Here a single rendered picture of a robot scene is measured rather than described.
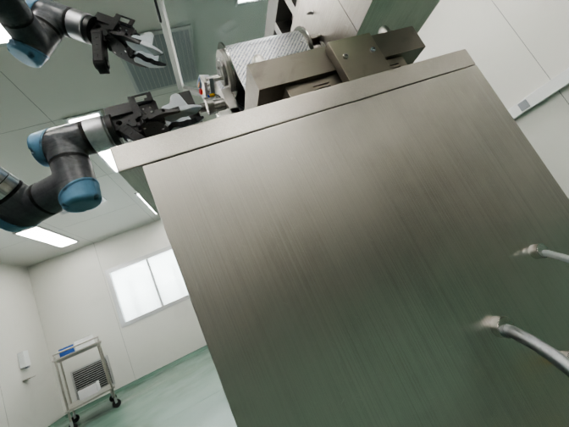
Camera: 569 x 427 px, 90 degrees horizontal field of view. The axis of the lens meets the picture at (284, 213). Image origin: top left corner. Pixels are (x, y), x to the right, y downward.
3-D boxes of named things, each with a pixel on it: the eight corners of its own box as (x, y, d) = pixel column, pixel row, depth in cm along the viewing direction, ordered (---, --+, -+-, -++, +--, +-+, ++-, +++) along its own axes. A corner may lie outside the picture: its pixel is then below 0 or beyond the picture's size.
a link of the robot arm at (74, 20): (60, 21, 73) (76, 47, 81) (78, 27, 74) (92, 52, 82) (74, 2, 76) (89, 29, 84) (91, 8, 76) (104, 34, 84)
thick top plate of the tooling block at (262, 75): (253, 136, 67) (243, 115, 68) (389, 95, 77) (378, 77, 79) (259, 90, 52) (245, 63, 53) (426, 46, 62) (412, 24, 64)
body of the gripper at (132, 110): (152, 90, 66) (97, 102, 63) (164, 119, 64) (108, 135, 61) (160, 110, 73) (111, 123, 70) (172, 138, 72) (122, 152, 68)
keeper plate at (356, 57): (349, 94, 55) (324, 50, 57) (390, 82, 58) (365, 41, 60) (354, 85, 53) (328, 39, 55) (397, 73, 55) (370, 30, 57)
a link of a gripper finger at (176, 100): (191, 83, 67) (153, 97, 66) (200, 103, 66) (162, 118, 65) (195, 91, 70) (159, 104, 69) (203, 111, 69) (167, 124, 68)
